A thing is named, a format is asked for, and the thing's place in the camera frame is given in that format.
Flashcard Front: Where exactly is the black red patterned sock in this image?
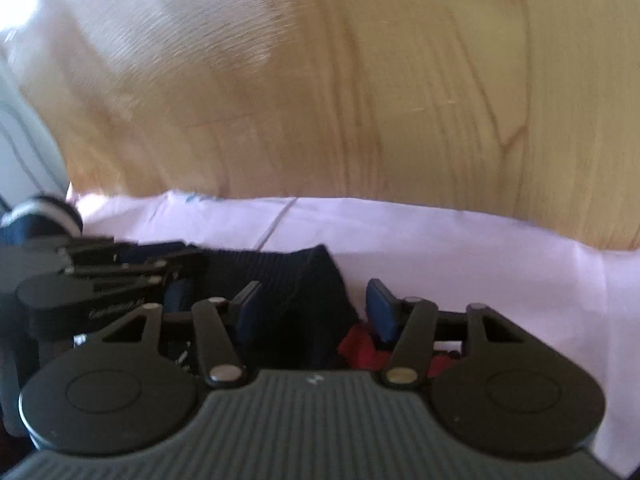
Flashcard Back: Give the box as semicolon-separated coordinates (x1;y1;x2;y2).
74;242;467;380

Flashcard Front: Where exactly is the folded black socks stack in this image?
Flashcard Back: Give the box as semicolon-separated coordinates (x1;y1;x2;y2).
1;195;84;246

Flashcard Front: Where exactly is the pink bed sheet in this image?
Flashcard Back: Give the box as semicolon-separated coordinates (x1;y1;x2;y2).
72;192;639;474

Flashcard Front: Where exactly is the wooden headboard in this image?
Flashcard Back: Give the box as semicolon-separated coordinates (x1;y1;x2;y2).
1;0;639;250

